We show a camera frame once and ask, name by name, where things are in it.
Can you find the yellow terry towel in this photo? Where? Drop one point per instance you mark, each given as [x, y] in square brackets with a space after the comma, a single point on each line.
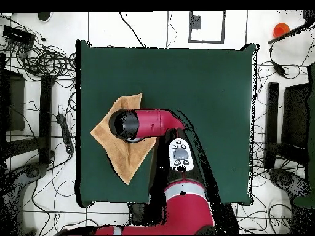
[123, 152]

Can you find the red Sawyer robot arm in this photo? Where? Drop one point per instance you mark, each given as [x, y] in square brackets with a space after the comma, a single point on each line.
[152, 123]

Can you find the black flat panel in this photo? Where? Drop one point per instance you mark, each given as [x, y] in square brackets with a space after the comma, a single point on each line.
[295, 115]
[14, 103]

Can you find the dark green table cloth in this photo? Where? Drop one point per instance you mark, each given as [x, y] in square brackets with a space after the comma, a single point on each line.
[209, 86]

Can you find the black power strip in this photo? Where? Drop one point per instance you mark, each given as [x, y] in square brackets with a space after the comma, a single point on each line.
[66, 134]

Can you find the black upright bar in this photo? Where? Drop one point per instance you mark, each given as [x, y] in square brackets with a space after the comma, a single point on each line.
[45, 118]
[272, 123]

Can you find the dark grey square plate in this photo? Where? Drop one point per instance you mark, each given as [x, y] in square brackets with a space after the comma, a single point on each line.
[195, 22]

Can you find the black chair base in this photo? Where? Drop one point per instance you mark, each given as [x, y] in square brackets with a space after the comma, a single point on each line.
[286, 180]
[32, 172]

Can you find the black power adapter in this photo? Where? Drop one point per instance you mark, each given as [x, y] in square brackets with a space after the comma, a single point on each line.
[279, 69]

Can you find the orange cup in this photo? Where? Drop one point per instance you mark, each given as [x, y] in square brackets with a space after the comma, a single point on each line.
[280, 30]

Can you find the dark oval object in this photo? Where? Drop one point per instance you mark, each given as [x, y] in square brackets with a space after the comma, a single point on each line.
[44, 16]

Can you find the black rod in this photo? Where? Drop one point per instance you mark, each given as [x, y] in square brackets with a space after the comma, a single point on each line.
[288, 33]

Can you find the black network box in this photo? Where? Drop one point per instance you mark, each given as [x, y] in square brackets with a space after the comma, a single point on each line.
[18, 35]

